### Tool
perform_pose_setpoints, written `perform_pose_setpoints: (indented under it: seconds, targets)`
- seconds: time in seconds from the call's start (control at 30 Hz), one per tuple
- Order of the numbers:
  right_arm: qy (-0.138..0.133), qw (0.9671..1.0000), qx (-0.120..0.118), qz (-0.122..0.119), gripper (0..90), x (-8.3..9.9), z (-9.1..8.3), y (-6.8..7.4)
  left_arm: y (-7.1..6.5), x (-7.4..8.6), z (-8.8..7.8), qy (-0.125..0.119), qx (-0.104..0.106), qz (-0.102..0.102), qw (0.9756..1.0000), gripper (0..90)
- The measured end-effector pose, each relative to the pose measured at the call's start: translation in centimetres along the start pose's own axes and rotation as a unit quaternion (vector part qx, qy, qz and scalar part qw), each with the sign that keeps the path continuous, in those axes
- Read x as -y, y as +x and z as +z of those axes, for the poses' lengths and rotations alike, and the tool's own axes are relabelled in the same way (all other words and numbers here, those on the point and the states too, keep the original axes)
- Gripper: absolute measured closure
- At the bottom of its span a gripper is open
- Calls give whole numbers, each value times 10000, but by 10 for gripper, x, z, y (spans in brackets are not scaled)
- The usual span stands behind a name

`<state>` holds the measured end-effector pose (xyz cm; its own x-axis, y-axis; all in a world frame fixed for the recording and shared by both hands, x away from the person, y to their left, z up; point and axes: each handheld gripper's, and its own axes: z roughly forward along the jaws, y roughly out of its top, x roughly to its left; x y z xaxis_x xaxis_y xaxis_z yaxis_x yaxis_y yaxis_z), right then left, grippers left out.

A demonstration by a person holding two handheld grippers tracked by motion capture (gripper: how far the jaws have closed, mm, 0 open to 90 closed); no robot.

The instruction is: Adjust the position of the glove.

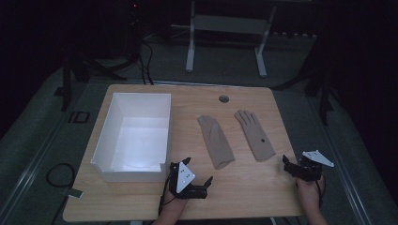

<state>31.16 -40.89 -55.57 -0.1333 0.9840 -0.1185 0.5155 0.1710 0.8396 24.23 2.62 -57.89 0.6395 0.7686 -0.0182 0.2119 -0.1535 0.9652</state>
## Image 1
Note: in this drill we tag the white plastic box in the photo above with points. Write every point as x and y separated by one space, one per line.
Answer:
140 140

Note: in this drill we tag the person's right hand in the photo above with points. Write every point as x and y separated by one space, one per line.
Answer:
308 192

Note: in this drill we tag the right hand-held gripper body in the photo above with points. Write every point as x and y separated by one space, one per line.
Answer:
313 170

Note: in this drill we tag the black square floor frame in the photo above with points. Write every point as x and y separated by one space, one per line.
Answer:
70 117

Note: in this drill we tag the person's left hand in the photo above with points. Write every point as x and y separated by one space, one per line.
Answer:
175 203

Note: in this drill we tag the small grey tag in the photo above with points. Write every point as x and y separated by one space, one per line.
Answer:
75 193

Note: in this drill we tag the beige glove with dark button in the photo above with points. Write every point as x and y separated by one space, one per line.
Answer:
254 134

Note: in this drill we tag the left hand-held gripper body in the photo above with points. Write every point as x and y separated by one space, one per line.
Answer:
185 176

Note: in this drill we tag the black tripod stand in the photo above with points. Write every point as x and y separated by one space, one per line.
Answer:
67 81

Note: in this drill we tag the white table leg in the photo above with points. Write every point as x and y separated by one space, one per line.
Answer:
136 222

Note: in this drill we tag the white table frame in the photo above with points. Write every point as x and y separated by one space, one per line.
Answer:
230 24

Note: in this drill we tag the black equipment tower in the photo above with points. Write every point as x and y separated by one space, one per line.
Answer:
134 28

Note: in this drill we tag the silver floor rail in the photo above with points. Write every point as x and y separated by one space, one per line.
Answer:
347 175
28 172

